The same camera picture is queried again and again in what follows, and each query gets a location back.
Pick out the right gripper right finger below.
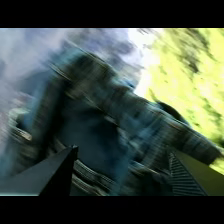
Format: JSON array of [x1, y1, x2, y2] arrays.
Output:
[[167, 149, 224, 197]]

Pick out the blue jeans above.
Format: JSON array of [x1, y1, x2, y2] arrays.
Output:
[[0, 43, 223, 197]]

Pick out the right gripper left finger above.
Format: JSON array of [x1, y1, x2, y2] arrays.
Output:
[[0, 145, 80, 197]]

